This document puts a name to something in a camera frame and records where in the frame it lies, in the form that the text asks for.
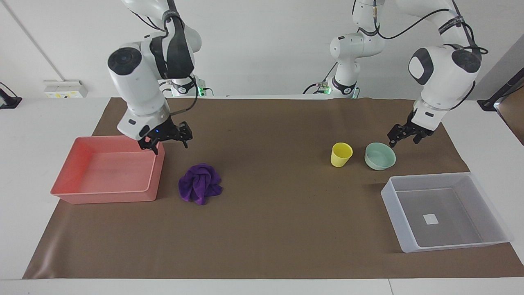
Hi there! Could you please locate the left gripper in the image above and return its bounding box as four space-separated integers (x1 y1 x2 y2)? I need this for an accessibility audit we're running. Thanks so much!
387 110 435 148

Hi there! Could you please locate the black cable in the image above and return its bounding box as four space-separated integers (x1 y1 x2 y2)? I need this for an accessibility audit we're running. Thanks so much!
169 73 200 116
370 0 489 112
302 61 339 95

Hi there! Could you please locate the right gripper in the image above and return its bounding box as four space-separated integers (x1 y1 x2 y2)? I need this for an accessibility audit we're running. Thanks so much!
138 116 193 155

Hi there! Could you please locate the black stand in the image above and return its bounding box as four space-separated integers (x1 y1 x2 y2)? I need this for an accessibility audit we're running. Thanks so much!
477 67 524 112
0 81 23 110

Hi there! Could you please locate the pink plastic bin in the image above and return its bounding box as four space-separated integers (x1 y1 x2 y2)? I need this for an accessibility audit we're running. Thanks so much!
50 136 166 204

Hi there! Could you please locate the purple cloth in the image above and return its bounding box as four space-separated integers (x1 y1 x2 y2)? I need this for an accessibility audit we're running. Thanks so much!
178 163 224 206

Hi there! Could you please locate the yellow plastic cup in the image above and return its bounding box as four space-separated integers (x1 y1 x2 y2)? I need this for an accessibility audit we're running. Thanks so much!
330 142 353 168

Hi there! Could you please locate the translucent white plastic bin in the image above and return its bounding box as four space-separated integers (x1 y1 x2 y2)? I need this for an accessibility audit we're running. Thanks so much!
380 172 514 253

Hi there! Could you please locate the white wall socket box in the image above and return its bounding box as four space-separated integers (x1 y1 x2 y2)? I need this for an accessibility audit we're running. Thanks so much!
43 79 89 99

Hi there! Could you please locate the pale green bowl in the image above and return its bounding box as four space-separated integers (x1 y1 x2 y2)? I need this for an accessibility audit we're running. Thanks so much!
364 142 397 171

